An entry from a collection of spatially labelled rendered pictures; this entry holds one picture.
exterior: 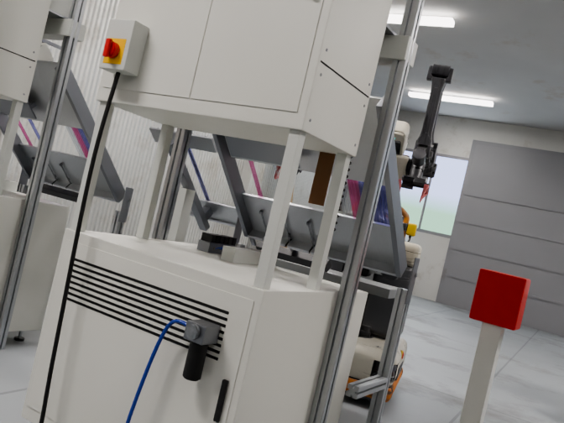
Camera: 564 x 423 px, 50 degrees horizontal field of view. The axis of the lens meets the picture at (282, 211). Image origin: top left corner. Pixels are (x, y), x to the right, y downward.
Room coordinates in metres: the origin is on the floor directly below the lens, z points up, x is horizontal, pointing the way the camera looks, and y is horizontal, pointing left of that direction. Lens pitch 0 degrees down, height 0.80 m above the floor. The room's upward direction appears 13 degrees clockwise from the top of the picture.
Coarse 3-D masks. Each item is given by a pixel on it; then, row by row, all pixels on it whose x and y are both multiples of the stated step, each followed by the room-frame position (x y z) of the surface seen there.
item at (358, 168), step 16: (368, 112) 1.85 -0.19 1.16; (368, 128) 1.89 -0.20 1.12; (240, 144) 2.20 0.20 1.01; (256, 144) 2.15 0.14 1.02; (272, 144) 2.11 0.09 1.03; (368, 144) 1.93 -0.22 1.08; (256, 160) 2.27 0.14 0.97; (272, 160) 2.16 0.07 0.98; (304, 160) 2.13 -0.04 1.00; (352, 160) 2.01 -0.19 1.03; (368, 160) 1.98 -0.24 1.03; (352, 176) 2.06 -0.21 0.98
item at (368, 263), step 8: (256, 232) 2.54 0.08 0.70; (264, 232) 2.53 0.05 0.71; (296, 240) 2.45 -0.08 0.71; (296, 248) 2.42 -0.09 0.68; (304, 248) 2.41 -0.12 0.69; (328, 256) 2.35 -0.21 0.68; (336, 256) 2.34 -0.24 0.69; (344, 256) 2.33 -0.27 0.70; (368, 264) 2.27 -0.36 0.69; (376, 264) 2.26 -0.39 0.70; (384, 264) 2.25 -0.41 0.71; (384, 272) 2.23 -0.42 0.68; (392, 272) 2.21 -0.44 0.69
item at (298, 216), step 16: (256, 208) 2.46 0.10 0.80; (304, 208) 2.30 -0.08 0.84; (256, 224) 2.53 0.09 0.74; (288, 224) 2.42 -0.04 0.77; (304, 224) 2.36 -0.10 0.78; (320, 224) 2.31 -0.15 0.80; (336, 224) 2.26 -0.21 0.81; (352, 224) 2.21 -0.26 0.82; (384, 224) 2.14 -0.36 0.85; (304, 240) 2.43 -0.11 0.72; (336, 240) 2.32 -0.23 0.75; (384, 240) 2.18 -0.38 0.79; (368, 256) 2.28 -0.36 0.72; (384, 256) 2.23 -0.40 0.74
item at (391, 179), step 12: (396, 168) 1.95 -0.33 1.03; (384, 180) 1.94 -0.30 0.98; (396, 180) 1.98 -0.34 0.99; (396, 192) 2.00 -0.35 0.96; (396, 204) 2.02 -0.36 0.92; (396, 216) 2.04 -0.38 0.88; (396, 228) 2.06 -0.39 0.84; (396, 240) 2.09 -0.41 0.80; (396, 252) 2.13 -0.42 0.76; (396, 264) 2.17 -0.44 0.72; (396, 276) 2.21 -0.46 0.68
